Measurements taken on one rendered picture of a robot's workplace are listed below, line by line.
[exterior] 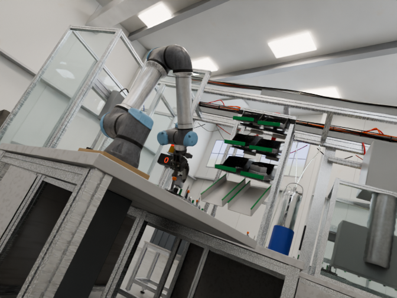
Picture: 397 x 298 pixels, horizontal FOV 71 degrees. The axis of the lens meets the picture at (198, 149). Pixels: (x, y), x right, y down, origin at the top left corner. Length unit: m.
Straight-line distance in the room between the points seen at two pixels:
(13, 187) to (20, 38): 8.08
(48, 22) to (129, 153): 9.28
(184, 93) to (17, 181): 1.18
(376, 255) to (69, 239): 1.84
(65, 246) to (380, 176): 2.10
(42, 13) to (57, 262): 9.80
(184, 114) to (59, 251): 0.89
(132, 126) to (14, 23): 8.93
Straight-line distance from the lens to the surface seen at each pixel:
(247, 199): 1.56
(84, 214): 0.65
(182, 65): 1.34
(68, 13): 10.58
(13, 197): 2.00
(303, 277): 1.97
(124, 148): 1.10
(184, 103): 1.35
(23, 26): 9.98
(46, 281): 0.66
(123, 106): 1.28
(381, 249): 2.16
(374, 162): 2.39
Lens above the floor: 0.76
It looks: 18 degrees up
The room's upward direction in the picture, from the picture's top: 22 degrees clockwise
